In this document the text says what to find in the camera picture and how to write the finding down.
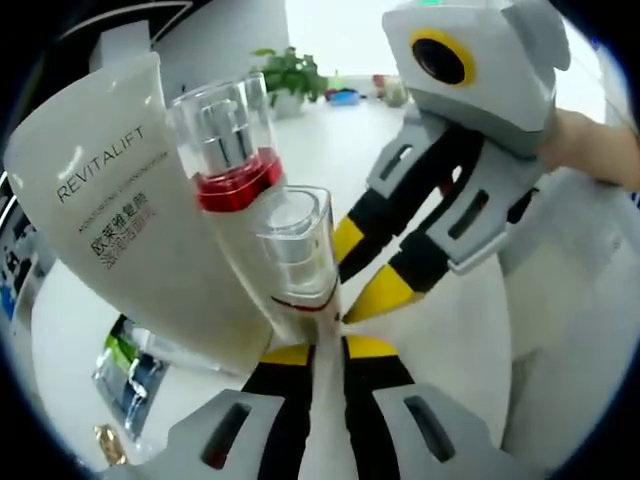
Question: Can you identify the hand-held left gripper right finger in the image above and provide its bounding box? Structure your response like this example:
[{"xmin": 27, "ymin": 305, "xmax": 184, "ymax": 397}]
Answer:
[{"xmin": 342, "ymin": 335, "xmax": 546, "ymax": 480}]

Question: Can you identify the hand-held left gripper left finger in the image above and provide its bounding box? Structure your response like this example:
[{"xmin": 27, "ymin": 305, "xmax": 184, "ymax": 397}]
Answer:
[{"xmin": 99, "ymin": 343, "xmax": 321, "ymax": 480}]

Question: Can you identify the dark blue skincare sachet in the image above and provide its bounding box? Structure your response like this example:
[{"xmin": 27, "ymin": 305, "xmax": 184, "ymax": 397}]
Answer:
[{"xmin": 89, "ymin": 349, "xmax": 169, "ymax": 441}]

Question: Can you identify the red collar skincare pump bottle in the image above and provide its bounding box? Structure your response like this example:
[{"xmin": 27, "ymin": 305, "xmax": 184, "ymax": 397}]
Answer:
[{"xmin": 164, "ymin": 71, "xmax": 301, "ymax": 346}]

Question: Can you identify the black green skincare sachet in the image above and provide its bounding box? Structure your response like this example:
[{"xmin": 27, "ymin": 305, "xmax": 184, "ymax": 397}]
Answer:
[{"xmin": 102, "ymin": 319, "xmax": 146, "ymax": 371}]

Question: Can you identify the gold skincare sachet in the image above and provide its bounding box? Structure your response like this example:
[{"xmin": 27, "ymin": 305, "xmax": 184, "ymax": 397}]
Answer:
[{"xmin": 93, "ymin": 424, "xmax": 126, "ymax": 459}]

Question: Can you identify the large white skincare tube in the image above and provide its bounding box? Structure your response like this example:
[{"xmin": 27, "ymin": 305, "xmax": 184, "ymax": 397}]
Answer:
[{"xmin": 3, "ymin": 52, "xmax": 281, "ymax": 377}]

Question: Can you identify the person's right hand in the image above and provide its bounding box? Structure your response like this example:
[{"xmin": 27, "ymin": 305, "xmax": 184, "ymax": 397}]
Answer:
[{"xmin": 542, "ymin": 106, "xmax": 640, "ymax": 190}]

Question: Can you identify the red white small item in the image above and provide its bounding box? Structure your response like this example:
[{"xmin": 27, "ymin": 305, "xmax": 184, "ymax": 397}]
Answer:
[{"xmin": 372, "ymin": 74, "xmax": 409, "ymax": 107}]

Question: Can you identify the blue plastic item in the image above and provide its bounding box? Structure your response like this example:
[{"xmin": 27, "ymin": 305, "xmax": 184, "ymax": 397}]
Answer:
[{"xmin": 324, "ymin": 87, "xmax": 361, "ymax": 109}]

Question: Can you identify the green potted plant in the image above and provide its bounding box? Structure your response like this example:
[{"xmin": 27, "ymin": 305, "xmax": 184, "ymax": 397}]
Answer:
[{"xmin": 252, "ymin": 47, "xmax": 329, "ymax": 119}]

